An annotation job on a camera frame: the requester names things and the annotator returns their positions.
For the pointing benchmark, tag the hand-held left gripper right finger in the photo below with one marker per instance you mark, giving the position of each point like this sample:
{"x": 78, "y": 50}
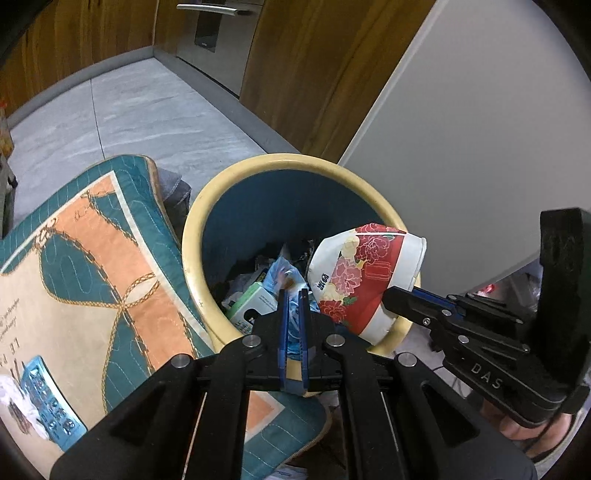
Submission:
{"x": 303, "y": 332}

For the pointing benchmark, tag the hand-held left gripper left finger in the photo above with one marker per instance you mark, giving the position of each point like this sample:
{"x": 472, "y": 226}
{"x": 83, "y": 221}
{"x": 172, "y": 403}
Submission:
{"x": 282, "y": 332}

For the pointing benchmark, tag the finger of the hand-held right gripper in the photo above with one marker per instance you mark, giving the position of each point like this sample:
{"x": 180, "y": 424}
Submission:
{"x": 485, "y": 314}
{"x": 406, "y": 302}

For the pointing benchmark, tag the red floral paper bowl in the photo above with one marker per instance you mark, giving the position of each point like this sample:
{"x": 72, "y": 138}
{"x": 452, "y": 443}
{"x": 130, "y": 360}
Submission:
{"x": 364, "y": 277}

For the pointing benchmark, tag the blue snack packet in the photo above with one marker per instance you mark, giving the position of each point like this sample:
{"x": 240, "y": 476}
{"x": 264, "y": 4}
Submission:
{"x": 279, "y": 274}

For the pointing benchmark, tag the black plastic bag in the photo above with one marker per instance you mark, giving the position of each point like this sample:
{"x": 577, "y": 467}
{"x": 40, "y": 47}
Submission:
{"x": 242, "y": 272}

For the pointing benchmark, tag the teal bin with cream rim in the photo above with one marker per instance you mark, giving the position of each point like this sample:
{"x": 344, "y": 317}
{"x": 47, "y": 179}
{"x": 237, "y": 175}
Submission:
{"x": 198, "y": 221}

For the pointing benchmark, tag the person's right hand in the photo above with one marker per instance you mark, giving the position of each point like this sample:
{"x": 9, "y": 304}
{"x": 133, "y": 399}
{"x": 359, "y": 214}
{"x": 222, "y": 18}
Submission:
{"x": 521, "y": 429}

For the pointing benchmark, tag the green and white box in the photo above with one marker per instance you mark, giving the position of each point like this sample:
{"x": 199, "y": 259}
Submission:
{"x": 251, "y": 307}

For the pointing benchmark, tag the grey cloth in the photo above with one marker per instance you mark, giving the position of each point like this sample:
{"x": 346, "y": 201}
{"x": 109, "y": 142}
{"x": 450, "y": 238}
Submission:
{"x": 178, "y": 191}

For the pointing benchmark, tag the teal and orange floor mat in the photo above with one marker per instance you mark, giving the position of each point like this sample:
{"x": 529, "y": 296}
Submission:
{"x": 69, "y": 258}

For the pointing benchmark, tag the tall wooden cabinet panel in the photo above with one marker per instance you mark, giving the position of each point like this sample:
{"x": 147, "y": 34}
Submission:
{"x": 332, "y": 78}

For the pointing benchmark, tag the blue blister pack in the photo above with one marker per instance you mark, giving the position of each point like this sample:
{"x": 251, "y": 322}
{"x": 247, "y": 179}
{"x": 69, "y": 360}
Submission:
{"x": 51, "y": 401}

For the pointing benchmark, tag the stainless steel oven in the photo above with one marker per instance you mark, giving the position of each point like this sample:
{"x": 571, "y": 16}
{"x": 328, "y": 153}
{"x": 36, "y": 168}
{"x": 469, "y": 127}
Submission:
{"x": 217, "y": 46}

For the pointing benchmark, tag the clear snack jar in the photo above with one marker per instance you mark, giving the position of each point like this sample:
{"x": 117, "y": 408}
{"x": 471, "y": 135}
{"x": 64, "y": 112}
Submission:
{"x": 4, "y": 129}

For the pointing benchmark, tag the wooden kitchen base cabinet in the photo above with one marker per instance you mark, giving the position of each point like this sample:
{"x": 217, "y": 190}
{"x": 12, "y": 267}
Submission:
{"x": 69, "y": 41}

